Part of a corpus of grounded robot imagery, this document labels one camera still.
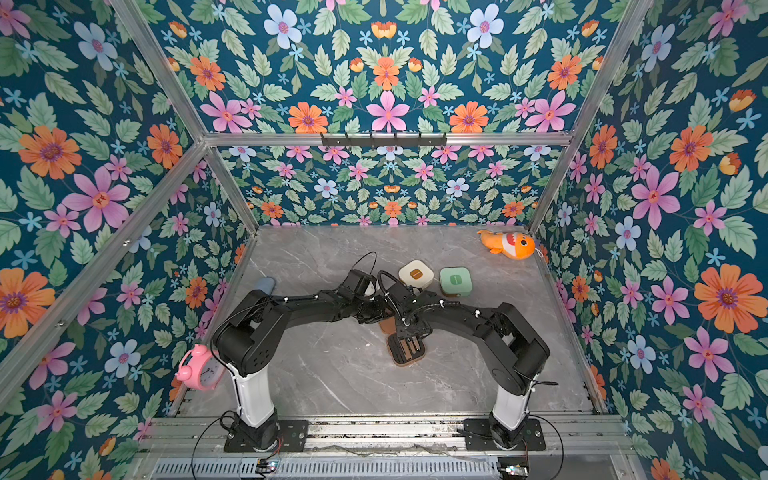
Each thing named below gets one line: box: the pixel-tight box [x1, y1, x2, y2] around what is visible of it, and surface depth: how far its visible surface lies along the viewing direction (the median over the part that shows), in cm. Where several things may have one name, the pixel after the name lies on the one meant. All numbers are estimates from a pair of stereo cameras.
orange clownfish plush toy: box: [477, 230, 535, 260], surface depth 107 cm
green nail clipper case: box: [440, 267, 473, 297], surface depth 103 cm
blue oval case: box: [256, 276, 276, 296], surface depth 104 cm
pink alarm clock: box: [175, 344, 225, 392], surface depth 78 cm
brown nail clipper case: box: [379, 316, 426, 367], surface depth 90 cm
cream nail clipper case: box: [398, 259, 435, 289], surface depth 106 cm
